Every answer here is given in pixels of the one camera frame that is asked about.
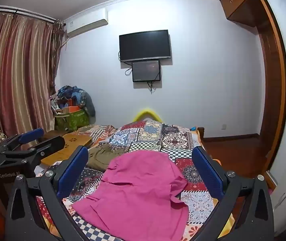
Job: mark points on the small blue object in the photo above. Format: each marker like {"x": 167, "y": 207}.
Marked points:
{"x": 194, "y": 129}

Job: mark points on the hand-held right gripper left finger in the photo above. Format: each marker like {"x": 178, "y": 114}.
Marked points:
{"x": 72, "y": 173}

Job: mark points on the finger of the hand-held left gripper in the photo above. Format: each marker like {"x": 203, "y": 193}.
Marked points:
{"x": 51, "y": 143}
{"x": 30, "y": 134}

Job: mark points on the wooden wardrobe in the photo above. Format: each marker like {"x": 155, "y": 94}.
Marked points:
{"x": 243, "y": 2}

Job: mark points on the white air conditioner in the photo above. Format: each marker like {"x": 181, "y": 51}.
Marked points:
{"x": 87, "y": 23}

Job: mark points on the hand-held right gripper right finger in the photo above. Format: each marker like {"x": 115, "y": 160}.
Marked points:
{"x": 206, "y": 173}

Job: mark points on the yellow curved foam piece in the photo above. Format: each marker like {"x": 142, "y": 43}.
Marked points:
{"x": 148, "y": 111}

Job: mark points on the pile of clothes and boxes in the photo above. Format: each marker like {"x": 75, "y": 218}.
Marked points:
{"x": 74, "y": 96}

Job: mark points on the curtain rod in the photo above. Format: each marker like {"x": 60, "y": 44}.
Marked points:
{"x": 20, "y": 12}

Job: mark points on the striped red gold curtain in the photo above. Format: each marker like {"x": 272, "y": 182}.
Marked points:
{"x": 20, "y": 67}

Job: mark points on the pink pants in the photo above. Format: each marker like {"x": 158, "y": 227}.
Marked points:
{"x": 138, "y": 193}

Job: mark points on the green bag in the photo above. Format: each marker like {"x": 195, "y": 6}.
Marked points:
{"x": 72, "y": 120}

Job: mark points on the small black wall monitor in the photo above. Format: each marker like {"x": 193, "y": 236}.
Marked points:
{"x": 145, "y": 70}

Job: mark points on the patchwork printed blanket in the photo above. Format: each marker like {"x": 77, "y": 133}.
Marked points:
{"x": 153, "y": 135}

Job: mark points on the black wall television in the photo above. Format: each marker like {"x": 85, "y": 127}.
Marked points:
{"x": 144, "y": 45}

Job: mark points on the wooden lap table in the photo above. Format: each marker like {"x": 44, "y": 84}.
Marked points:
{"x": 74, "y": 139}

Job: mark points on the olive green pants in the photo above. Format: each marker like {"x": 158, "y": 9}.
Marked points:
{"x": 102, "y": 155}

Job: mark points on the wooden bed frame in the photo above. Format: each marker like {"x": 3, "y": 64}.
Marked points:
{"x": 201, "y": 134}

